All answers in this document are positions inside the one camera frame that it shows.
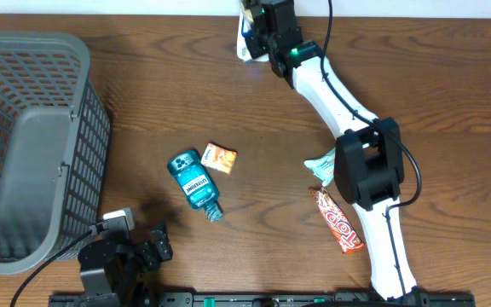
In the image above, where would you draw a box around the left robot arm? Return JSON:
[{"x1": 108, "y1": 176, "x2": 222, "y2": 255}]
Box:
[{"x1": 78, "y1": 217, "x2": 173, "y2": 307}]

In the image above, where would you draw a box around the grey plastic mesh basket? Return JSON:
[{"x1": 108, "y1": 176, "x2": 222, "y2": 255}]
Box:
[{"x1": 0, "y1": 32, "x2": 110, "y2": 275}]

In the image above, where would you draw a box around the white barcode scanner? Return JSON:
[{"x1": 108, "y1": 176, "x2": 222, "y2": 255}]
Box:
[{"x1": 236, "y1": 11, "x2": 269, "y2": 63}]

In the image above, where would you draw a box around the small orange tissue pack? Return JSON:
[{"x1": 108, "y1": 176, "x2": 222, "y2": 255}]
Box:
[{"x1": 200, "y1": 142, "x2": 237, "y2": 174}]

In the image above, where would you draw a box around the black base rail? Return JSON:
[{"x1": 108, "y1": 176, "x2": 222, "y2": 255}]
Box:
[{"x1": 48, "y1": 291, "x2": 477, "y2": 307}]

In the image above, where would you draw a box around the pale green snack packet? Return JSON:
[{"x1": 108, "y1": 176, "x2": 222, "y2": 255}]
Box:
[{"x1": 303, "y1": 148, "x2": 336, "y2": 187}]

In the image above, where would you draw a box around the blue Listerine mouthwash bottle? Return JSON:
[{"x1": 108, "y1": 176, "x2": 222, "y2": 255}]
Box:
[{"x1": 167, "y1": 150, "x2": 222, "y2": 222}]

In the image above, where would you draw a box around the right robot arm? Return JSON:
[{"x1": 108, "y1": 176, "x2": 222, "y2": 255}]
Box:
[{"x1": 237, "y1": 0, "x2": 422, "y2": 303}]

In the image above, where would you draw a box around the yellow snack chip bag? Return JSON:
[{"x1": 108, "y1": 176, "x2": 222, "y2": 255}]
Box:
[{"x1": 240, "y1": 0, "x2": 257, "y2": 24}]

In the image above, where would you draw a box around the orange chocolate bar wrapper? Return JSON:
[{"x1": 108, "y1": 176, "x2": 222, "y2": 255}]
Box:
[{"x1": 309, "y1": 187, "x2": 366, "y2": 254}]

